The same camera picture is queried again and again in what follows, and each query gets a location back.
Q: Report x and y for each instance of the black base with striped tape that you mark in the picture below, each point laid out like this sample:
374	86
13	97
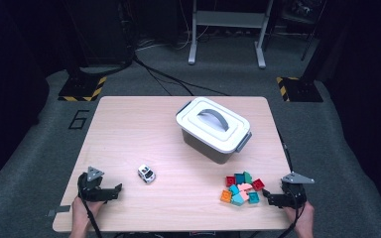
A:
302	91
79	89

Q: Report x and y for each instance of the teal toy brick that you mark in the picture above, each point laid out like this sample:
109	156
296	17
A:
253	197

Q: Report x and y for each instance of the pile of coloured toy bricks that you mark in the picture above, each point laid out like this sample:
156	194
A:
235	193

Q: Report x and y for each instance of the red toy brick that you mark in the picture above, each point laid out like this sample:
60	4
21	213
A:
258	184

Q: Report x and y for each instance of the grey metal stand frame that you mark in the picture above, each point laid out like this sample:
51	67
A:
228	19

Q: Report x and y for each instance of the white toy car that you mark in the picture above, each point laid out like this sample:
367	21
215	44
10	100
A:
146	173

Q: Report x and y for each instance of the person's left hand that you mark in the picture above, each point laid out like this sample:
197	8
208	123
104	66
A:
82	211

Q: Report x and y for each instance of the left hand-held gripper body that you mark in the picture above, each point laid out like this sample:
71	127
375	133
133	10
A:
91	188

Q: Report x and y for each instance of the grey transparent storage box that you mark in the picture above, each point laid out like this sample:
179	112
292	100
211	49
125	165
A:
208	148

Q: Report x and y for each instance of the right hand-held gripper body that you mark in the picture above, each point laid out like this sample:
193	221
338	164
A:
294	193

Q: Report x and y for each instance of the person's right hand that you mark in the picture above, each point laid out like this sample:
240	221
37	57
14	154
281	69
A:
302	218

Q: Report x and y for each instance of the green curved toy brick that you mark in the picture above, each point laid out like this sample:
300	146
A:
247	178

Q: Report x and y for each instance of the grey tape strip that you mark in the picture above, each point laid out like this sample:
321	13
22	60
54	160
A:
59	210

